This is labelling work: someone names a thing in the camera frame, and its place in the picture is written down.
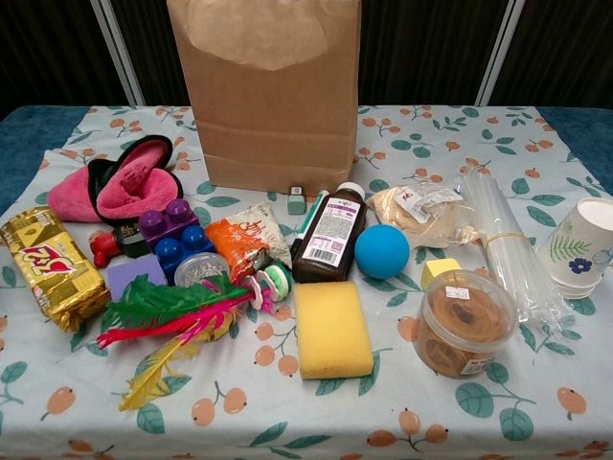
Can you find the clear snack packet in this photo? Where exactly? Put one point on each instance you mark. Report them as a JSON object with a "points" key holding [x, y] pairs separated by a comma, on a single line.
{"points": [[407, 211]]}

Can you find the rubber band tub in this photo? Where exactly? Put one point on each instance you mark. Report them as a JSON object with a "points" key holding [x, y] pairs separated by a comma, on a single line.
{"points": [[464, 326]]}

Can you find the clear plastic tube bundle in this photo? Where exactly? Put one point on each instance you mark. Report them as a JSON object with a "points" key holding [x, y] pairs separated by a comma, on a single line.
{"points": [[503, 239]]}

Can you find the white floral paper cup stack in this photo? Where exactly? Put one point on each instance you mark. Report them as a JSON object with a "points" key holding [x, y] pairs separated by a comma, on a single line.
{"points": [[574, 249]]}

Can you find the green white marker pen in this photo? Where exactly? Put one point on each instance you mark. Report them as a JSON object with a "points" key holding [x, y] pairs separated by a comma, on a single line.
{"points": [[306, 223]]}

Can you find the orange snack packet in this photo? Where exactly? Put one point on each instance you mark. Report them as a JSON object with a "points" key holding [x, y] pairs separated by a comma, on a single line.
{"points": [[239, 239]]}

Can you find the blue ball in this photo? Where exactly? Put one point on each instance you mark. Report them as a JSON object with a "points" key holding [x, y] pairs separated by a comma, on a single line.
{"points": [[382, 251]]}

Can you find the brown paper bag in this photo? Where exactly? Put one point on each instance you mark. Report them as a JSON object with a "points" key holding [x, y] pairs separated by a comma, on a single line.
{"points": [[273, 120]]}

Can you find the gold foil snack package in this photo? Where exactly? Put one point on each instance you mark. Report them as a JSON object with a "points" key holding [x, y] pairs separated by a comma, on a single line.
{"points": [[52, 268]]}

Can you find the brown medicine bottle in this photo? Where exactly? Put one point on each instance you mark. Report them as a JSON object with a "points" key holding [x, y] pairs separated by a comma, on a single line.
{"points": [[325, 239]]}

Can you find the small green cube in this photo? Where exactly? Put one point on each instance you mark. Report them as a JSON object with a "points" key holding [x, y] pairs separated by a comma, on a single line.
{"points": [[296, 205]]}

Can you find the yellow sponge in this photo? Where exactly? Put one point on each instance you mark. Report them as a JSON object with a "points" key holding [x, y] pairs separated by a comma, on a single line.
{"points": [[330, 330]]}

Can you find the clear round pin box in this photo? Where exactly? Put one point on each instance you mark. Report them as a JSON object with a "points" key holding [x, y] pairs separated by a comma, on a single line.
{"points": [[198, 270]]}

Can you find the blue toy building block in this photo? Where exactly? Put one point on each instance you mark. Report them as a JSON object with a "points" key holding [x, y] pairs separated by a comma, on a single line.
{"points": [[187, 249]]}

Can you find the yellow foam cube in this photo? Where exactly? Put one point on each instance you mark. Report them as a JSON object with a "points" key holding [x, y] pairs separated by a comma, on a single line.
{"points": [[433, 270]]}

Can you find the purple toy building block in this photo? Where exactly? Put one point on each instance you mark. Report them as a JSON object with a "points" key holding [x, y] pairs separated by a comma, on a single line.
{"points": [[167, 225]]}

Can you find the colourful feather shuttlecock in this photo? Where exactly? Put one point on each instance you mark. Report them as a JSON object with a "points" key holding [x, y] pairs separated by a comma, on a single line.
{"points": [[167, 306]]}

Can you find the pink plush cloth black trim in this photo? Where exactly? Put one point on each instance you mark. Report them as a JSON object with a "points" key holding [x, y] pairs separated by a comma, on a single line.
{"points": [[139, 191]]}

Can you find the lilac foam cube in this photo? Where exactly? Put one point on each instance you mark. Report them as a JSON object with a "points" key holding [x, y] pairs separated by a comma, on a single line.
{"points": [[134, 275]]}

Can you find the floral print tablecloth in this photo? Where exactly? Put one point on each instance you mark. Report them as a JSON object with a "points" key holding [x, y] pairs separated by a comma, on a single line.
{"points": [[335, 421]]}

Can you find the black ribbed partition panel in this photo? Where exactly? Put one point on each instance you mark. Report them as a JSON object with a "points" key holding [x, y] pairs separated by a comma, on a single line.
{"points": [[421, 48], [565, 48], [153, 48], [48, 48]]}

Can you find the aluminium partition frame post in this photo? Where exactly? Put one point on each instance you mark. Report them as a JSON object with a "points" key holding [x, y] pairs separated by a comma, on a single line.
{"points": [[122, 52], [498, 52]]}

